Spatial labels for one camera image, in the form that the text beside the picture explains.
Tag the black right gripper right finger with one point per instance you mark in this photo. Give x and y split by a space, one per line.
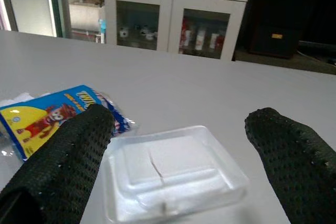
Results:
299 166

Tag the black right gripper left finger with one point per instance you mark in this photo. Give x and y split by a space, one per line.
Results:
57 166

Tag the blue yellow snack box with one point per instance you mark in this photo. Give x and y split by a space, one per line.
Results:
29 121

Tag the dark wooden speaker box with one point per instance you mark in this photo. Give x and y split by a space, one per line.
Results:
275 24

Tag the white storage box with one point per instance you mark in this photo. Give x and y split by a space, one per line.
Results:
85 15

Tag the grey metal pole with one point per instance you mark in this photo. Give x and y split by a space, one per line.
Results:
64 3

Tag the white glass-door cabinet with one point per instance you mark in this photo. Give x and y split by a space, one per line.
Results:
172 22

